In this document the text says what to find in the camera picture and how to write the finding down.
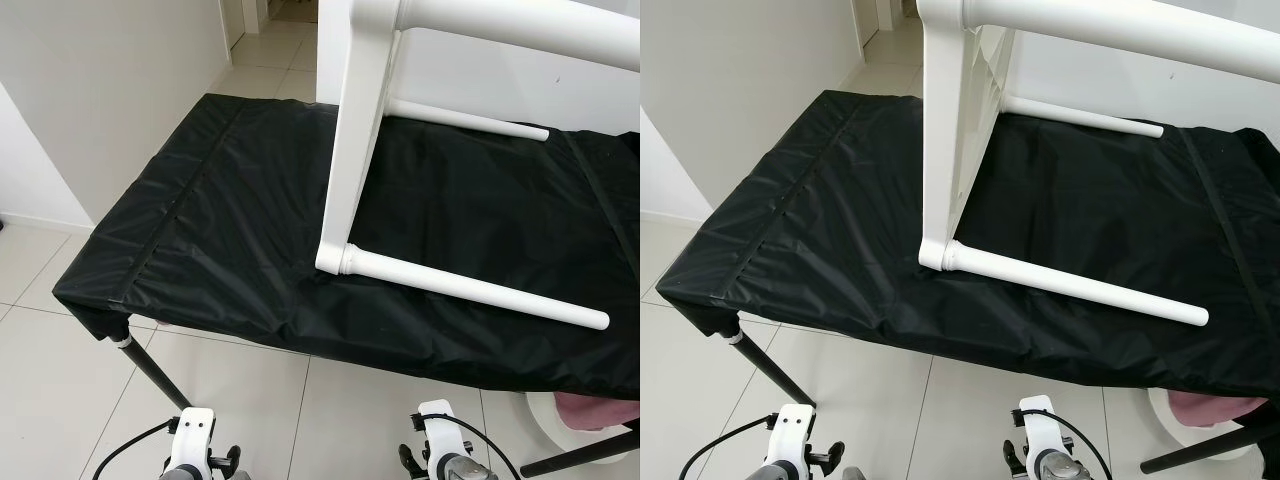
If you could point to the white plastic table top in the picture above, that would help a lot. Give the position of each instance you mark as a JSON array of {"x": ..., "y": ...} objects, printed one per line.
[
  {"x": 945, "y": 120},
  {"x": 360, "y": 120}
]

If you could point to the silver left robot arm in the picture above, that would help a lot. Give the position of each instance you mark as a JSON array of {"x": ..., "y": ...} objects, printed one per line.
[
  {"x": 190, "y": 473},
  {"x": 795, "y": 472}
]

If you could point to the black metal table leg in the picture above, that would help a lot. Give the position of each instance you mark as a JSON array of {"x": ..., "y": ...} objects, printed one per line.
[
  {"x": 155, "y": 375},
  {"x": 1205, "y": 450},
  {"x": 580, "y": 455},
  {"x": 770, "y": 368}
]

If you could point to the white round plastic bowl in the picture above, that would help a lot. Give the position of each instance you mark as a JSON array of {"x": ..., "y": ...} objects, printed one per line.
[
  {"x": 1162, "y": 415},
  {"x": 540, "y": 420}
]

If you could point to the pink plastic object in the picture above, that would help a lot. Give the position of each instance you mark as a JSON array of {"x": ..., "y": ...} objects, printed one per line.
[
  {"x": 595, "y": 408},
  {"x": 1210, "y": 405}
]

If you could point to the black table cloth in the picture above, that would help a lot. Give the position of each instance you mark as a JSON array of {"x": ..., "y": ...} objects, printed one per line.
[
  {"x": 250, "y": 220},
  {"x": 850, "y": 220}
]

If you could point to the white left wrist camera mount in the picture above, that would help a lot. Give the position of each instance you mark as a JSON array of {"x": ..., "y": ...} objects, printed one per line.
[
  {"x": 792, "y": 425},
  {"x": 192, "y": 430}
]

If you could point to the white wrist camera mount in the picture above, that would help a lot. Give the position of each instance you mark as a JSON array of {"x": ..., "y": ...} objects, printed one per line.
[
  {"x": 192, "y": 430},
  {"x": 792, "y": 425},
  {"x": 1038, "y": 415},
  {"x": 438, "y": 420}
]

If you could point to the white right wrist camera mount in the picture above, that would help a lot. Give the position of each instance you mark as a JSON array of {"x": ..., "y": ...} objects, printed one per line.
[
  {"x": 438, "y": 420},
  {"x": 1038, "y": 415}
]

